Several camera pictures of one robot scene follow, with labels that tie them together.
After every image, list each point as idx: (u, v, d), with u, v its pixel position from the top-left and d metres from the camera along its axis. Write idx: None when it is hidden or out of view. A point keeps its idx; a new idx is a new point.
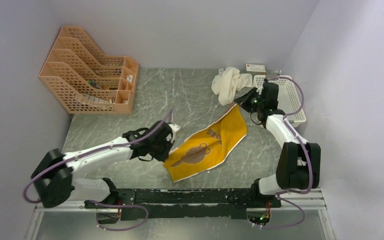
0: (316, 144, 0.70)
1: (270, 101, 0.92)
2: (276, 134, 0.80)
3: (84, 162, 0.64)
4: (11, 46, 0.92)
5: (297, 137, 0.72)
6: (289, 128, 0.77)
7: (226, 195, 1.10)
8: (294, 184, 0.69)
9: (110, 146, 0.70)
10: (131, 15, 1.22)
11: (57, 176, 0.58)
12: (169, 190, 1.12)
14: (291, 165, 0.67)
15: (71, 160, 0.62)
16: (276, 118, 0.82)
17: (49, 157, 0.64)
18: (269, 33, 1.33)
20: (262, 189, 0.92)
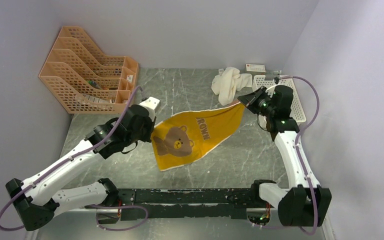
0: (327, 191, 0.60)
1: (282, 109, 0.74)
2: (284, 158, 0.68)
3: (44, 186, 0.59)
4: (11, 47, 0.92)
5: (308, 177, 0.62)
6: (299, 157, 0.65)
7: (226, 195, 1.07)
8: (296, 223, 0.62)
9: (69, 158, 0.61)
10: (131, 15, 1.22)
11: (21, 209, 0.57)
12: (169, 190, 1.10)
14: (296, 212, 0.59)
15: (28, 189, 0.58)
16: (287, 139, 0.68)
17: (9, 188, 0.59)
18: (269, 33, 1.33)
20: (263, 195, 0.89)
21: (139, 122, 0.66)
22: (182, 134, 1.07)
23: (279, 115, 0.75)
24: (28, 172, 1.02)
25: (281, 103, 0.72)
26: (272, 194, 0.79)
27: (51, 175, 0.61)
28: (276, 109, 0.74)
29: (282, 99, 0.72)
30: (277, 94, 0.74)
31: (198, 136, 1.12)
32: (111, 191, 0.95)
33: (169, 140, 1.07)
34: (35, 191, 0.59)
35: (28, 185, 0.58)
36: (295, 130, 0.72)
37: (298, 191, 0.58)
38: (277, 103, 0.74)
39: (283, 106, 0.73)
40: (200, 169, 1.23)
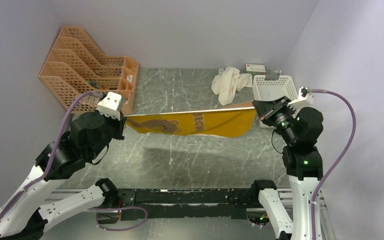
0: None
1: (306, 142, 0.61)
2: (294, 210, 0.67)
3: (7, 220, 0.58)
4: (11, 46, 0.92)
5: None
6: (313, 219, 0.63)
7: (226, 195, 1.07)
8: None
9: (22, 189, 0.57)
10: (130, 15, 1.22)
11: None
12: (169, 190, 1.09)
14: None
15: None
16: (302, 192, 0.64)
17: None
18: (269, 32, 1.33)
20: (262, 204, 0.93)
21: (91, 135, 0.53)
22: (169, 124, 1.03)
23: (301, 145, 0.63)
24: (28, 172, 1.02)
25: (306, 137, 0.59)
26: (271, 210, 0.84)
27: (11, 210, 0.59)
28: (298, 140, 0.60)
29: (308, 133, 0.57)
30: (303, 124, 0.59)
31: (190, 128, 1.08)
32: (109, 193, 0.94)
33: (151, 124, 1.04)
34: (1, 225, 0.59)
35: None
36: (314, 175, 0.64)
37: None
38: (300, 132, 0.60)
39: (307, 139, 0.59)
40: (201, 169, 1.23)
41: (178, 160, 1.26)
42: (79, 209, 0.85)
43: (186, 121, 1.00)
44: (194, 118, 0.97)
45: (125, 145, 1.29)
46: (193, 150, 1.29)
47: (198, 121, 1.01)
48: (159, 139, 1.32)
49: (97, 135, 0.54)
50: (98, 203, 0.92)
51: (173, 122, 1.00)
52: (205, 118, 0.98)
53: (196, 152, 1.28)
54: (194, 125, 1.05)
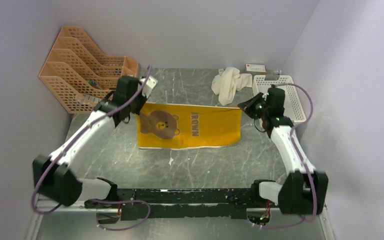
0: (323, 175, 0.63)
1: (276, 108, 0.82)
2: (282, 153, 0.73)
3: (74, 152, 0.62)
4: (11, 47, 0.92)
5: (305, 164, 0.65)
6: (296, 149, 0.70)
7: (226, 195, 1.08)
8: (296, 211, 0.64)
9: (88, 125, 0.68)
10: (131, 15, 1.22)
11: (58, 178, 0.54)
12: (169, 190, 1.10)
14: (295, 197, 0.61)
15: (61, 157, 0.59)
16: (282, 132, 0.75)
17: (36, 167, 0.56)
18: (270, 32, 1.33)
20: (263, 194, 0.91)
21: (132, 89, 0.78)
22: (171, 121, 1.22)
23: (273, 114, 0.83)
24: (28, 172, 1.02)
25: (274, 102, 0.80)
26: (272, 191, 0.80)
27: (77, 142, 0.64)
28: (269, 107, 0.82)
29: (275, 98, 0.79)
30: (270, 94, 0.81)
31: (187, 129, 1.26)
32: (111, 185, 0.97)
33: (156, 119, 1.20)
34: (67, 158, 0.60)
35: (60, 153, 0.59)
36: (289, 125, 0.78)
37: (297, 178, 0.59)
38: (270, 103, 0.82)
39: (275, 105, 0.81)
40: (201, 169, 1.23)
41: (178, 160, 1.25)
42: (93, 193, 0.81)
43: (185, 119, 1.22)
44: (190, 117, 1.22)
45: (125, 145, 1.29)
46: (193, 149, 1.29)
47: (194, 121, 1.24)
48: None
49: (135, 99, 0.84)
50: (103, 197, 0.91)
51: (174, 118, 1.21)
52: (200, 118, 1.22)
53: (196, 152, 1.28)
54: (191, 126, 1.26)
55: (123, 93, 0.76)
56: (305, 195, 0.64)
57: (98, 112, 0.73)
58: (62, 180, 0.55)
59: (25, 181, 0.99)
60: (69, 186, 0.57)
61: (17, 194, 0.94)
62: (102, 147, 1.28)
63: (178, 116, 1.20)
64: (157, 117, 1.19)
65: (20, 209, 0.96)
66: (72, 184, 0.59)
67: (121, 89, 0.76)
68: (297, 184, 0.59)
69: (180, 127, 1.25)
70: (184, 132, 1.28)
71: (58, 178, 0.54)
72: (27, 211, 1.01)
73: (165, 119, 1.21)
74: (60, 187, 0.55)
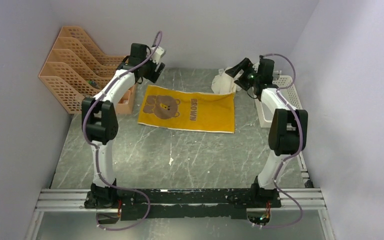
0: (304, 111, 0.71)
1: (266, 77, 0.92)
2: (270, 106, 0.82)
3: (112, 94, 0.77)
4: (11, 47, 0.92)
5: (288, 105, 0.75)
6: (281, 98, 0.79)
7: (226, 195, 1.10)
8: (283, 147, 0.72)
9: (117, 77, 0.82)
10: (131, 15, 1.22)
11: (104, 108, 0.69)
12: (169, 190, 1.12)
14: (281, 130, 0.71)
15: (103, 97, 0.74)
16: (269, 90, 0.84)
17: (85, 104, 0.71)
18: (270, 33, 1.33)
20: (263, 181, 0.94)
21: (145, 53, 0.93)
22: (173, 104, 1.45)
23: (263, 82, 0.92)
24: (28, 172, 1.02)
25: (265, 69, 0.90)
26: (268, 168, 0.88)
27: (112, 88, 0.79)
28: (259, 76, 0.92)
29: (265, 66, 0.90)
30: (261, 64, 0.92)
31: (187, 114, 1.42)
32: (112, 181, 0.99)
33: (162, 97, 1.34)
34: (108, 98, 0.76)
35: (101, 95, 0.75)
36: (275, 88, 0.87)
37: (282, 112, 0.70)
38: (261, 71, 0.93)
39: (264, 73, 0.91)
40: (201, 169, 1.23)
41: (178, 160, 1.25)
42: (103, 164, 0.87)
43: (186, 104, 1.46)
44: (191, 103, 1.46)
45: (125, 145, 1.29)
46: (193, 150, 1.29)
47: (194, 107, 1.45)
48: (160, 139, 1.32)
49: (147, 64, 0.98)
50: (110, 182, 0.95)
51: (176, 102, 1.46)
52: (199, 104, 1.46)
53: (196, 153, 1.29)
54: (190, 111, 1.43)
55: (138, 57, 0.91)
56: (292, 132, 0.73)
57: (121, 69, 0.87)
58: (107, 108, 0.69)
59: (25, 182, 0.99)
60: (110, 118, 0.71)
61: (17, 195, 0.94)
62: None
63: (180, 101, 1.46)
64: (164, 99, 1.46)
65: (20, 209, 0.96)
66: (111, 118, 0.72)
67: (135, 53, 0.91)
68: (281, 117, 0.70)
69: (180, 111, 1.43)
70: (183, 113, 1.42)
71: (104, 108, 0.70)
72: (27, 211, 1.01)
73: (169, 103, 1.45)
74: (104, 115, 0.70)
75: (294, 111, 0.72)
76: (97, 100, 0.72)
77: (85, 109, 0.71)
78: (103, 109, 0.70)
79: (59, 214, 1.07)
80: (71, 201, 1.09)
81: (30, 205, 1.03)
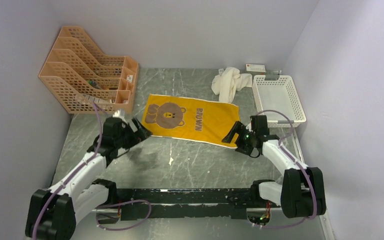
0: (317, 169, 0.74)
1: (261, 129, 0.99)
2: (274, 159, 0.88)
3: (72, 185, 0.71)
4: (11, 47, 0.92)
5: (297, 163, 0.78)
6: (286, 153, 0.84)
7: (226, 196, 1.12)
8: (300, 211, 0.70)
9: (84, 163, 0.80)
10: (131, 16, 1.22)
11: (60, 206, 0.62)
12: (169, 190, 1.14)
14: (295, 194, 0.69)
15: (60, 189, 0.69)
16: (272, 144, 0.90)
17: (35, 199, 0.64)
18: (269, 32, 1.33)
20: (263, 194, 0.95)
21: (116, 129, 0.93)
22: (178, 113, 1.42)
23: (261, 134, 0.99)
24: (28, 172, 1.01)
25: (259, 124, 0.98)
26: (272, 192, 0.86)
27: (74, 177, 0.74)
28: (256, 130, 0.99)
29: (258, 121, 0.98)
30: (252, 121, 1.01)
31: (192, 122, 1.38)
32: (109, 185, 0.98)
33: (161, 122, 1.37)
34: (67, 188, 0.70)
35: (60, 186, 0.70)
36: (276, 138, 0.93)
37: (292, 173, 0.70)
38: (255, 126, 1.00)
39: (260, 125, 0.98)
40: (201, 169, 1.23)
41: (178, 160, 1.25)
42: (94, 200, 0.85)
43: (191, 112, 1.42)
44: (195, 112, 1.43)
45: None
46: (193, 149, 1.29)
47: (199, 116, 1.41)
48: (160, 139, 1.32)
49: (124, 135, 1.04)
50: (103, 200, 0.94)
51: (182, 110, 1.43)
52: (204, 114, 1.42)
53: (196, 152, 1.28)
54: (195, 121, 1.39)
55: (111, 135, 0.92)
56: (306, 195, 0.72)
57: (90, 153, 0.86)
58: (63, 207, 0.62)
59: (25, 181, 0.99)
60: (65, 219, 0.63)
61: (17, 194, 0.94)
62: None
63: (185, 109, 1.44)
64: (168, 107, 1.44)
65: (20, 209, 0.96)
66: (68, 219, 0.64)
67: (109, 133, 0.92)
68: (290, 177, 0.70)
69: (185, 120, 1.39)
70: (188, 123, 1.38)
71: (58, 207, 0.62)
72: (27, 211, 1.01)
73: (173, 110, 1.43)
74: (60, 216, 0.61)
75: (305, 170, 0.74)
76: (53, 193, 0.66)
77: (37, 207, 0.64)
78: (58, 208, 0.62)
79: None
80: None
81: None
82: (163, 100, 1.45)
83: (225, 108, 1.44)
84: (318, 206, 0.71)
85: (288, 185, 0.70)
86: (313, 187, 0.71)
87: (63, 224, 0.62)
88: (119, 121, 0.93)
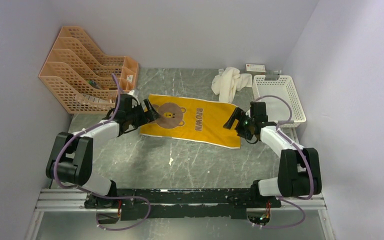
0: (312, 149, 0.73)
1: (260, 115, 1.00)
2: (273, 144, 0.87)
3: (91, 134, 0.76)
4: (11, 47, 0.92)
5: (293, 144, 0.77)
6: (283, 137, 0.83)
7: (226, 195, 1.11)
8: (297, 190, 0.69)
9: (102, 123, 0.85)
10: (131, 16, 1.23)
11: (82, 144, 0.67)
12: (169, 190, 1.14)
14: (291, 172, 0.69)
15: (81, 133, 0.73)
16: (269, 129, 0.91)
17: (59, 139, 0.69)
18: (269, 33, 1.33)
20: (262, 191, 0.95)
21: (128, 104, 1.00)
22: (178, 113, 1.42)
23: (260, 120, 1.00)
24: (28, 172, 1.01)
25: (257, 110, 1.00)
26: (272, 183, 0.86)
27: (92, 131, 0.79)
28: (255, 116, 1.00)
29: (258, 107, 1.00)
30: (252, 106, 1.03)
31: (192, 122, 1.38)
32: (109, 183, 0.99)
33: (162, 122, 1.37)
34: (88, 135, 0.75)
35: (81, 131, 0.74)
36: (274, 125, 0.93)
37: (287, 151, 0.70)
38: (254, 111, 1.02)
39: (259, 112, 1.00)
40: (200, 169, 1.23)
41: (178, 160, 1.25)
42: (95, 186, 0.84)
43: (191, 112, 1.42)
44: (195, 112, 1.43)
45: (125, 145, 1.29)
46: (193, 149, 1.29)
47: (199, 116, 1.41)
48: (160, 139, 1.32)
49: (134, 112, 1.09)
50: (103, 193, 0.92)
51: (182, 110, 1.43)
52: (204, 114, 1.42)
53: (196, 152, 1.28)
54: (195, 121, 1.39)
55: (122, 109, 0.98)
56: (302, 174, 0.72)
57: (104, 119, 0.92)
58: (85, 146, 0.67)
59: (25, 181, 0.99)
60: (86, 158, 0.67)
61: (17, 194, 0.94)
62: (102, 147, 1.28)
63: (185, 109, 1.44)
64: (167, 107, 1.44)
65: (20, 209, 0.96)
66: (89, 158, 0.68)
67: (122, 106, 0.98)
68: (287, 156, 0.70)
69: (185, 119, 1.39)
70: (188, 123, 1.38)
71: (81, 144, 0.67)
72: (27, 211, 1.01)
73: (173, 110, 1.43)
74: (81, 153, 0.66)
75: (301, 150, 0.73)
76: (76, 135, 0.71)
77: (59, 147, 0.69)
78: (80, 145, 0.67)
79: (60, 214, 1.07)
80: (72, 201, 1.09)
81: (30, 205, 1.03)
82: (163, 100, 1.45)
83: (225, 108, 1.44)
84: (314, 185, 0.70)
85: (285, 163, 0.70)
86: (310, 167, 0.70)
87: (84, 162, 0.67)
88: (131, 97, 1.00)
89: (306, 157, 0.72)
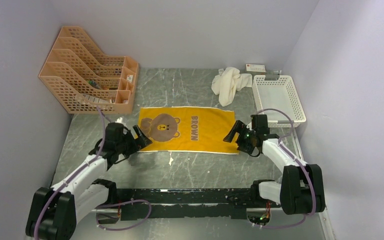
0: (315, 166, 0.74)
1: (261, 128, 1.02)
2: (274, 157, 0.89)
3: (75, 184, 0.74)
4: (11, 46, 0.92)
5: (296, 160, 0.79)
6: (285, 151, 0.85)
7: (226, 196, 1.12)
8: (300, 208, 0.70)
9: (86, 164, 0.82)
10: (130, 16, 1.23)
11: (61, 202, 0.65)
12: (169, 190, 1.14)
14: (294, 190, 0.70)
15: (63, 187, 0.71)
16: (272, 142, 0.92)
17: (39, 196, 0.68)
18: (269, 32, 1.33)
20: (263, 193, 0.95)
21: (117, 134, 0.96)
22: (172, 124, 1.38)
23: (262, 131, 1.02)
24: (28, 171, 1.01)
25: (258, 122, 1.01)
26: (272, 187, 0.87)
27: (76, 177, 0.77)
28: (256, 128, 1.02)
29: (259, 120, 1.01)
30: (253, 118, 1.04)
31: (188, 131, 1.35)
32: (110, 185, 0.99)
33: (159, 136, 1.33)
34: (69, 187, 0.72)
35: (62, 185, 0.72)
36: (276, 137, 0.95)
37: (290, 169, 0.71)
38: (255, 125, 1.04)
39: (260, 123, 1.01)
40: (200, 169, 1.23)
41: (178, 160, 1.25)
42: (94, 201, 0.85)
43: (186, 122, 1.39)
44: (191, 121, 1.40)
45: None
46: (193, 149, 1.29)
47: (194, 124, 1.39)
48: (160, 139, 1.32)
49: (124, 140, 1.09)
50: (104, 200, 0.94)
51: (176, 121, 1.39)
52: (200, 122, 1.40)
53: (196, 152, 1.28)
54: (190, 130, 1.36)
55: (112, 140, 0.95)
56: (305, 191, 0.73)
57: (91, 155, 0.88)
58: (65, 204, 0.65)
59: (25, 181, 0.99)
60: (67, 216, 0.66)
61: (17, 194, 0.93)
62: None
63: (180, 119, 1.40)
64: (161, 119, 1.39)
65: (20, 209, 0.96)
66: (69, 217, 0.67)
67: (111, 138, 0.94)
68: (290, 174, 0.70)
69: (180, 129, 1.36)
70: (184, 133, 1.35)
71: (61, 202, 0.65)
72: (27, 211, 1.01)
73: (167, 122, 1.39)
74: (61, 213, 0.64)
75: (305, 167, 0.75)
76: (56, 191, 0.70)
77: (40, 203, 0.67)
78: (60, 204, 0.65)
79: None
80: None
81: None
82: (156, 112, 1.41)
83: (220, 116, 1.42)
84: (317, 203, 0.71)
85: (288, 181, 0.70)
86: (312, 184, 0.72)
87: (64, 221, 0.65)
88: (120, 127, 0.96)
89: (309, 174, 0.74)
